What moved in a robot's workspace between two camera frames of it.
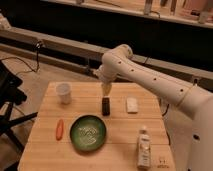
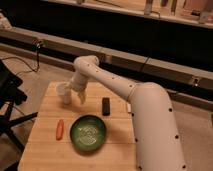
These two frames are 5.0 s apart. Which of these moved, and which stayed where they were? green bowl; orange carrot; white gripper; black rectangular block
Moved: white gripper
Stayed: orange carrot; black rectangular block; green bowl
